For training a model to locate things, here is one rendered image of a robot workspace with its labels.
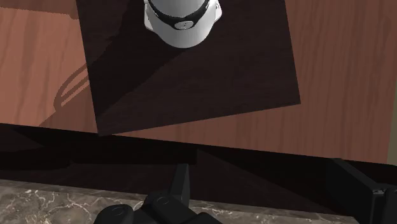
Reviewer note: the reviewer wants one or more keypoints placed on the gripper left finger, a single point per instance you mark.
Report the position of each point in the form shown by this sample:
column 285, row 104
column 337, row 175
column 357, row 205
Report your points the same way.
column 169, row 208

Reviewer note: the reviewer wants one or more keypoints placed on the dark robot stand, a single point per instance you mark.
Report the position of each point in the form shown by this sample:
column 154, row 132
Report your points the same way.
column 217, row 83

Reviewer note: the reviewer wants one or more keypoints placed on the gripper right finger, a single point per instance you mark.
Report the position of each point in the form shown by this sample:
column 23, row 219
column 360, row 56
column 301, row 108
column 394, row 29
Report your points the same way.
column 366, row 192

